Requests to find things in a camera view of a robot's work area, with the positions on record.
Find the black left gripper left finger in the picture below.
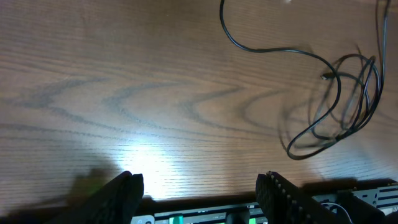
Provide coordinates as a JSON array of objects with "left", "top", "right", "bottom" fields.
[{"left": 48, "top": 171, "right": 144, "bottom": 224}]

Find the black USB cable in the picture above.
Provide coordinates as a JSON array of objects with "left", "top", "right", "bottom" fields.
[
  {"left": 219, "top": 0, "right": 343, "bottom": 161},
  {"left": 307, "top": 0, "right": 391, "bottom": 149}
]

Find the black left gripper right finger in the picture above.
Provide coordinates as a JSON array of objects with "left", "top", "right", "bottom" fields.
[{"left": 256, "top": 171, "right": 345, "bottom": 224}]

